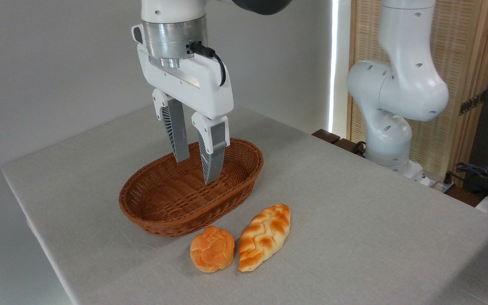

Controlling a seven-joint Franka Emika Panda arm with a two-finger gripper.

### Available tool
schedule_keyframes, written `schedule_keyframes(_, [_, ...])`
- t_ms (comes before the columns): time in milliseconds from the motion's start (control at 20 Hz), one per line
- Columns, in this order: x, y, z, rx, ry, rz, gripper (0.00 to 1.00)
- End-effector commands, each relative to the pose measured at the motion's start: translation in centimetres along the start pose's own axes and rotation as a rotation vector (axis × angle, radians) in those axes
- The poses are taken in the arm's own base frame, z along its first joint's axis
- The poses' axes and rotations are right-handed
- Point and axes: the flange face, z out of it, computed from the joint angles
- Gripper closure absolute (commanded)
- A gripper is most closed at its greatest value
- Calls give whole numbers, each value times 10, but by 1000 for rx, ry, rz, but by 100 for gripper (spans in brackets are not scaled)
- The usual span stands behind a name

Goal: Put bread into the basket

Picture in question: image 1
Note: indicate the grey tablecloth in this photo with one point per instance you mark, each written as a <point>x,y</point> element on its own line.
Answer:
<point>354,237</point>

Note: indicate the long braided bread loaf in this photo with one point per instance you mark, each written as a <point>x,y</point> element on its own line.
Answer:
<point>264,237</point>

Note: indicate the bamboo folding screen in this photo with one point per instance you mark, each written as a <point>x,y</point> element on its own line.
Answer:
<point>464,46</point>

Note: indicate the dark wooden furniture edge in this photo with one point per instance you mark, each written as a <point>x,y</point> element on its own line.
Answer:
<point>333,139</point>

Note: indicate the brown wicker oval basket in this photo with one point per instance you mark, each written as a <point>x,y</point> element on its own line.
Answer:
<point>184,199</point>

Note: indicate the black screen hinge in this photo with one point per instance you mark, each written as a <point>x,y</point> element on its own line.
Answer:
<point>472,103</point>

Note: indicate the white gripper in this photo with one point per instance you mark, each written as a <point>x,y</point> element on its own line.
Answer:
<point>193,91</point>

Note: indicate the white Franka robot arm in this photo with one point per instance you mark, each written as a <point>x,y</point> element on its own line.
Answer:
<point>400,84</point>

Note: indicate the round orange bread roll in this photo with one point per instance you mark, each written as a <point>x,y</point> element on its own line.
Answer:
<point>212,250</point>

